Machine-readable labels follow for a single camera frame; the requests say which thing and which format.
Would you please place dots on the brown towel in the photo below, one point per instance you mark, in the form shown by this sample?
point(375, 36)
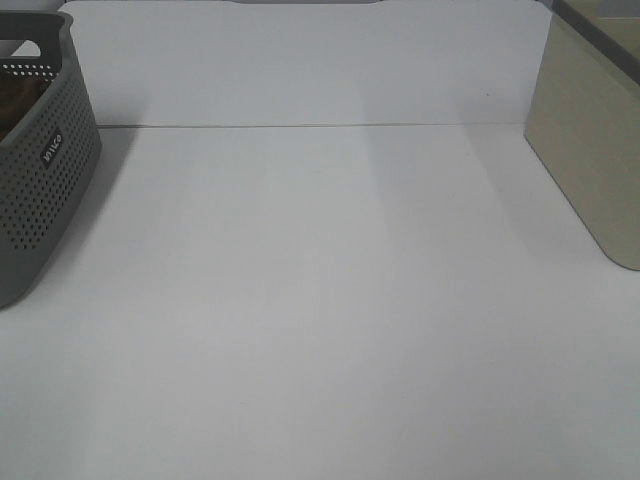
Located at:
point(18, 95)

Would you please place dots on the grey perforated plastic basket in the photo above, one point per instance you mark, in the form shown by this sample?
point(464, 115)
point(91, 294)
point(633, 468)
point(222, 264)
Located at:
point(49, 158)

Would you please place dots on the beige plastic bin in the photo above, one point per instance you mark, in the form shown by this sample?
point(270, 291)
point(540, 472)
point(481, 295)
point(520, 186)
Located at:
point(583, 121)

